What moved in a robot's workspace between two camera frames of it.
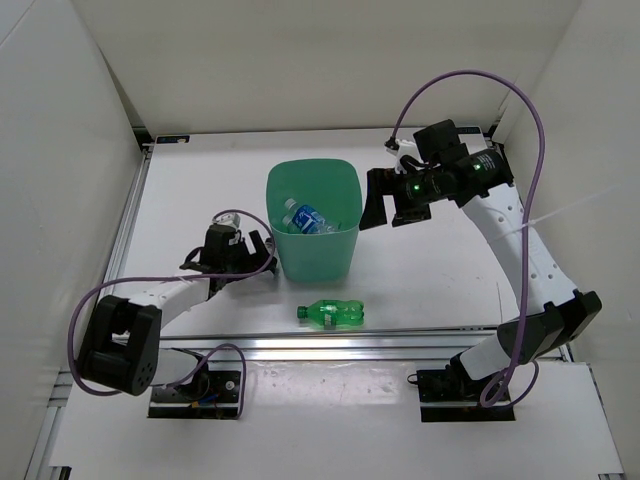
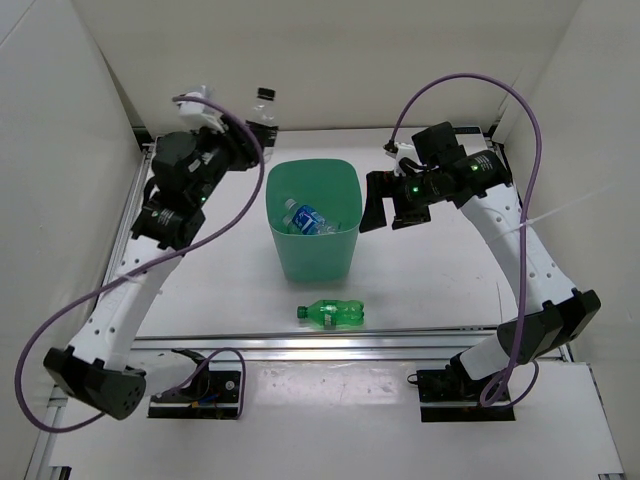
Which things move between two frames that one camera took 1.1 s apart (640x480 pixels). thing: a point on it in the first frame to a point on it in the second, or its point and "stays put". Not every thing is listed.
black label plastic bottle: [271, 268] to [263, 119]
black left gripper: [256, 260] to [237, 139]
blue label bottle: [309, 220] stays put
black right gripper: [382, 182] stays put
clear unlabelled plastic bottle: [291, 226] stays put
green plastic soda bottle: [332, 313] stays put
